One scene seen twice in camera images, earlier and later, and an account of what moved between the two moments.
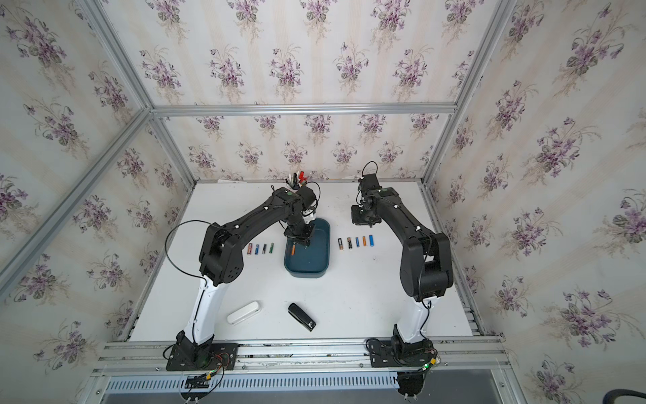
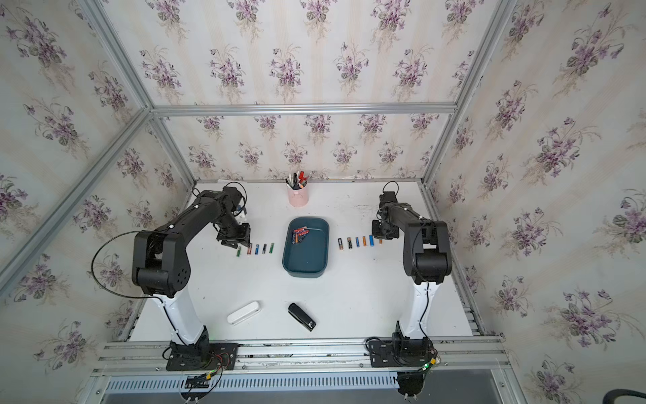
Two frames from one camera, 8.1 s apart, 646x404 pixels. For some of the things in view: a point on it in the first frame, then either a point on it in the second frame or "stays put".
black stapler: x=301 y=316 stays put
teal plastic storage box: x=310 y=261 stays put
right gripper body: x=358 y=215 to x=381 y=230
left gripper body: x=300 y=232 to x=235 y=234
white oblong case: x=244 y=313 stays put
